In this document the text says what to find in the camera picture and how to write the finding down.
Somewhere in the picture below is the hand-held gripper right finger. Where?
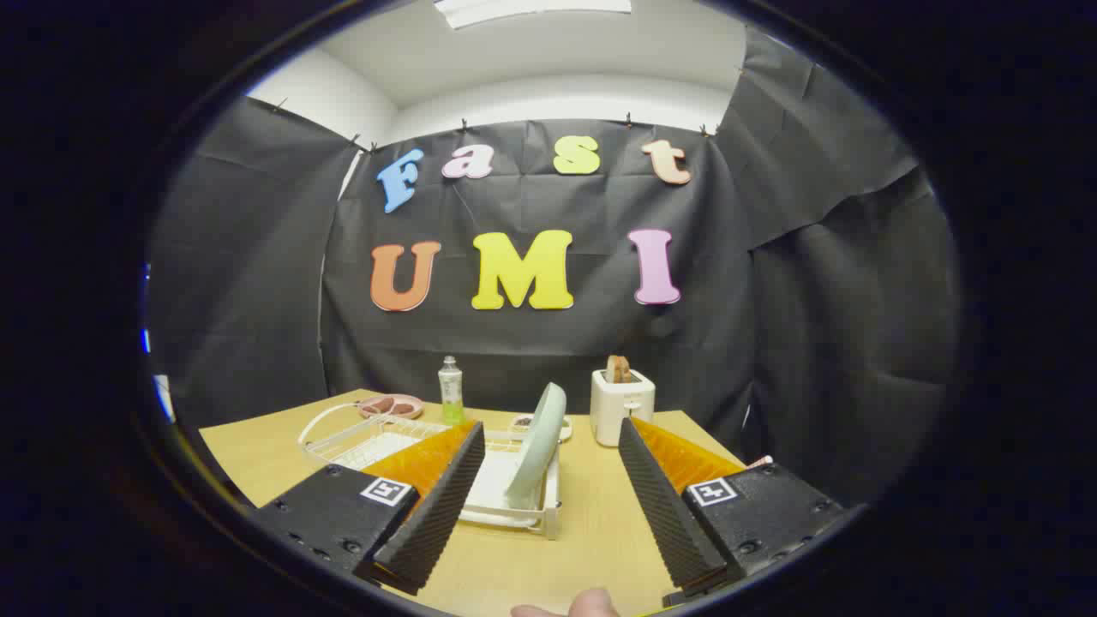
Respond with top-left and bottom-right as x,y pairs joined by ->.
617,416 -> 847,608

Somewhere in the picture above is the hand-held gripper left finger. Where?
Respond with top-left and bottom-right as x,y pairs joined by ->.
255,420 -> 487,596

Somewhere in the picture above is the white wire dish rack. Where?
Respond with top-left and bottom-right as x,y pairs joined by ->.
297,401 -> 573,541

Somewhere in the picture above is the pale green plate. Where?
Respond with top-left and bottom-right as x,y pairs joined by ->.
503,382 -> 568,511

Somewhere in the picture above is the small pink plate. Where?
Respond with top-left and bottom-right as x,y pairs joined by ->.
357,393 -> 424,421

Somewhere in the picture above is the white divided grain dish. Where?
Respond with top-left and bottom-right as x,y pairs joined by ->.
510,414 -> 573,442

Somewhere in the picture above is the white drain tray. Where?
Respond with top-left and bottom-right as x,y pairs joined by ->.
330,431 -> 524,511

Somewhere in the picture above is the white toaster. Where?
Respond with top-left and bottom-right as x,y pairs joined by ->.
590,368 -> 656,448

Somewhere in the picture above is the clear bottle green liquid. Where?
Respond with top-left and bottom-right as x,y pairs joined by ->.
438,356 -> 466,427

